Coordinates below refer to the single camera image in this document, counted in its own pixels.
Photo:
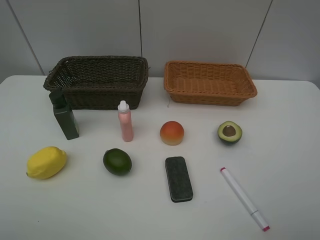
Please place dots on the dark brown wicker basket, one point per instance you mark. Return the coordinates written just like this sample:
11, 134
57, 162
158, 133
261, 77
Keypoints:
99, 82

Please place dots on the dark green pump bottle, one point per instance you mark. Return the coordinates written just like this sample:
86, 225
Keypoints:
64, 114

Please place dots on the dark grey board eraser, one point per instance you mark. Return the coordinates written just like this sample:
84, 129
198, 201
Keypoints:
179, 183

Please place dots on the white pink-capped marker pen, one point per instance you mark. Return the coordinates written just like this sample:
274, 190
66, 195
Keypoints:
245, 200

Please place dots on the halved avocado toy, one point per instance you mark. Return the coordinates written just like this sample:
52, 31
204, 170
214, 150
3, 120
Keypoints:
229, 132

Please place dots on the green lime toy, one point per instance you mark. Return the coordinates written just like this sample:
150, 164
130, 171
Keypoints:
117, 162

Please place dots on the orange wicker basket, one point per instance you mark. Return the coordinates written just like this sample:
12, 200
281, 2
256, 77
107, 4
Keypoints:
191, 82

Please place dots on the pink bottle white cap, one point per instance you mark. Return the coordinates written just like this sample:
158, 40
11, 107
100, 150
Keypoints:
125, 119

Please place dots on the yellow lemon toy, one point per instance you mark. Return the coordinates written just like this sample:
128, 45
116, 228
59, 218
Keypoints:
45, 163

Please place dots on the orange peach toy fruit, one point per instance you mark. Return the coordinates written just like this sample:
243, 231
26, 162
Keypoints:
172, 133

